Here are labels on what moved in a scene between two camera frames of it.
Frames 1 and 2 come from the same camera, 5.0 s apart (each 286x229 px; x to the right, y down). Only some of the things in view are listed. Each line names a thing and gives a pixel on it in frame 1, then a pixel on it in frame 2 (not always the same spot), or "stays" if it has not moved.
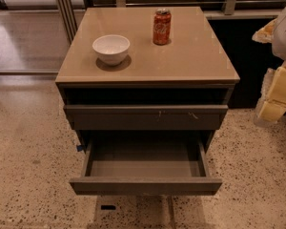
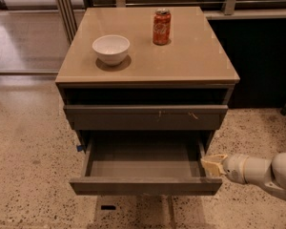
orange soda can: (161, 31) stays
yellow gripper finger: (265, 34) to (215, 158)
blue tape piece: (79, 148) stays
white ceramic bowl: (111, 49) stays
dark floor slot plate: (108, 207) stays
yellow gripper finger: (278, 93) to (213, 169)
